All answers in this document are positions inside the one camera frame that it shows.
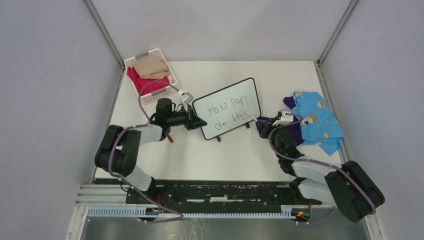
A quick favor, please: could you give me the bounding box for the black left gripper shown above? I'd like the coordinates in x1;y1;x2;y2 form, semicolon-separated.
167;105;207;131

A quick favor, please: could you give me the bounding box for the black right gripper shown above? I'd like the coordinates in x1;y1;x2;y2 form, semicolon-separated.
257;118;285;159

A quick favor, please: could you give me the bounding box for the brown marker cap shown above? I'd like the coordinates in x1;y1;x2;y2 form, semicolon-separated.
167;135;174;143

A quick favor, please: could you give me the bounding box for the black framed whiteboard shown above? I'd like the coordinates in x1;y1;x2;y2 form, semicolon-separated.
192;77;262;141

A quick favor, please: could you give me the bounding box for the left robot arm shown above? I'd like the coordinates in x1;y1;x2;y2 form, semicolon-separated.
94;98;207;204

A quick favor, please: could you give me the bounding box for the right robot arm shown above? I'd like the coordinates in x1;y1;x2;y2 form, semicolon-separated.
255;118;386;223

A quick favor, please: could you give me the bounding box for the purple cloth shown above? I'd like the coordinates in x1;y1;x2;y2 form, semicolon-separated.
255;96;304;146

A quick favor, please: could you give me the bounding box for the blue patterned cloth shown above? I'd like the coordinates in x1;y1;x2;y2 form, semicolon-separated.
292;91;344;156

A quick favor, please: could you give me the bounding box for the magenta cloth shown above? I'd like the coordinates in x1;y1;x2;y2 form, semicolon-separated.
127;67;170;96

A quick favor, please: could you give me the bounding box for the white plastic basket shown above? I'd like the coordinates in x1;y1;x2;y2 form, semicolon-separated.
124;48;178;105

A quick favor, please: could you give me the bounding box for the beige folded cloth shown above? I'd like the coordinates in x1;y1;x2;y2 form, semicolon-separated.
133;55;170;79

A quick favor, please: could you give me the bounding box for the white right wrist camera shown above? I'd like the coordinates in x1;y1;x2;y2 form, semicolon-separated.
272;109;298;127

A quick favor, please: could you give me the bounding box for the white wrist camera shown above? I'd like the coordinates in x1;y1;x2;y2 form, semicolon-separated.
177;90;194;106
272;109;298;127

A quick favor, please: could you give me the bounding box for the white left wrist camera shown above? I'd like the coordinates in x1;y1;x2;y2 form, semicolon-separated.
177;90;194;106

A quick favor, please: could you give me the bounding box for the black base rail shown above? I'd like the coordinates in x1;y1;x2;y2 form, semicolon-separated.
146;179;322;214

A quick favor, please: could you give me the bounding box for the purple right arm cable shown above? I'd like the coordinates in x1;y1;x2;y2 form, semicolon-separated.
266;112;378;225

